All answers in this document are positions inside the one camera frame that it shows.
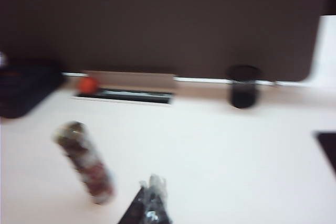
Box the black mesh pen holder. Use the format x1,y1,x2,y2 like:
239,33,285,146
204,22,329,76
226,64,262,109

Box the red can, mostly white label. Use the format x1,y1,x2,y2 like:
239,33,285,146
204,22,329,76
82,182,117,206

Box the red can, wide white label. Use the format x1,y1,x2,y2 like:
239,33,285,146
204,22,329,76
67,154,102,175

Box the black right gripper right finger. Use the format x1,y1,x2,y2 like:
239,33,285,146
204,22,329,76
143,173,173,224

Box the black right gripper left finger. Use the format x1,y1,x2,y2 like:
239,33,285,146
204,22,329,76
122,186,151,224

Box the wide brown desk partition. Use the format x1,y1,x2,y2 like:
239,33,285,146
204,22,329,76
0,0,329,83

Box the black desk cable slot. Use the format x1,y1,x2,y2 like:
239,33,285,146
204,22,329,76
71,87,174,106

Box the black desk mat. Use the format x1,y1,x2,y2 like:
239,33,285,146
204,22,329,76
313,131,336,180

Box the orange fruit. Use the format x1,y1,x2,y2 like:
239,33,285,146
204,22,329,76
76,76,99,94

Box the dark blue box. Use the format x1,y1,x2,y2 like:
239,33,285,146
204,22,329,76
0,58,65,119

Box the red can with barcode label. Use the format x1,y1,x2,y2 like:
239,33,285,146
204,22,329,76
60,140,95,161

